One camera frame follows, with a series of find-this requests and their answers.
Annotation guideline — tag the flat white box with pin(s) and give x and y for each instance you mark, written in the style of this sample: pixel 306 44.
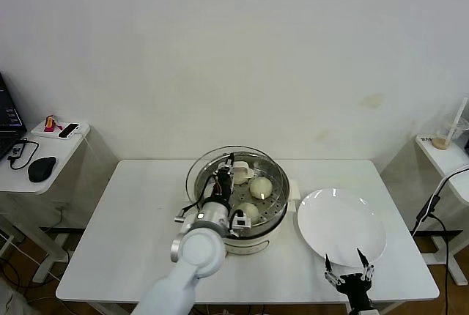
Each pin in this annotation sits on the flat white box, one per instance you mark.
pixel 42 132

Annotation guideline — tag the round white plate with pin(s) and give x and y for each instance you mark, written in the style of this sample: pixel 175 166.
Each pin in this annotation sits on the round white plate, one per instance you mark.
pixel 322 245

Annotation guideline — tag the round glass pot lid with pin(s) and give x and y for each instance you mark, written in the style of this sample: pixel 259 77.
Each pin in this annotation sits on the round glass pot lid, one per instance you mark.
pixel 243 169

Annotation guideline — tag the black laptop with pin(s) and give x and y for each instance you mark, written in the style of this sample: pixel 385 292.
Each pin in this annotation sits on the black laptop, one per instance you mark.
pixel 9 117

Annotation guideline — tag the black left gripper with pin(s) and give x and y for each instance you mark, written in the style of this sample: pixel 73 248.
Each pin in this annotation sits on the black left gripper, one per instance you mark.
pixel 223 187

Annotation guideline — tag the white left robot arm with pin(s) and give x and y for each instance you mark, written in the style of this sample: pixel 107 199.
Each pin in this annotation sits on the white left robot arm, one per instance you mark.
pixel 199 249

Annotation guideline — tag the white side desk with cup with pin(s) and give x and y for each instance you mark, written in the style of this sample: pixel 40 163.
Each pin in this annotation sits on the white side desk with cup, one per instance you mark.
pixel 447 157

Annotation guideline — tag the small black white device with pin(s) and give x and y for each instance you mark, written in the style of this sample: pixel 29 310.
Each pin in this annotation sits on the small black white device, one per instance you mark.
pixel 69 131

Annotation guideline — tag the small red item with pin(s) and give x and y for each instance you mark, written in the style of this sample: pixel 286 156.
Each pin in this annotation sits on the small red item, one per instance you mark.
pixel 50 124

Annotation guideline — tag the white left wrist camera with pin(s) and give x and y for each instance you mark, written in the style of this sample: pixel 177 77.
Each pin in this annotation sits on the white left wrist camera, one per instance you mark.
pixel 242 221

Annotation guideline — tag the black computer mouse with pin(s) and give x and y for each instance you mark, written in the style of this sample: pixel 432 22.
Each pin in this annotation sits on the black computer mouse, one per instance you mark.
pixel 41 168

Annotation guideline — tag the white steamed baozi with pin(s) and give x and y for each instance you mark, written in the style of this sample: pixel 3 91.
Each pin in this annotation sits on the white steamed baozi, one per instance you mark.
pixel 261 188
pixel 251 209
pixel 240 178

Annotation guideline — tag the stainless steel steamer basket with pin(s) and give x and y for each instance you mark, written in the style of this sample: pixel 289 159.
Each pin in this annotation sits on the stainless steel steamer basket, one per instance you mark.
pixel 285 192

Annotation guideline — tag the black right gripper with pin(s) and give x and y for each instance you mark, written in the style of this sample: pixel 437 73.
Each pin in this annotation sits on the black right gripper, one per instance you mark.
pixel 353 289

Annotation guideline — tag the clear plastic drink cup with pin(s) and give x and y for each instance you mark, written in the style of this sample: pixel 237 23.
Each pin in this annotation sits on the clear plastic drink cup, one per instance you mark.
pixel 441 141

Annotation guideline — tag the small printed card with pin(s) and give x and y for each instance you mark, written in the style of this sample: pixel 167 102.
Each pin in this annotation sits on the small printed card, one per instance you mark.
pixel 425 139

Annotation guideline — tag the cream electric cooker pot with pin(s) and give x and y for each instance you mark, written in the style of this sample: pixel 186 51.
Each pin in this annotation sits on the cream electric cooker pot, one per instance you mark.
pixel 256 245

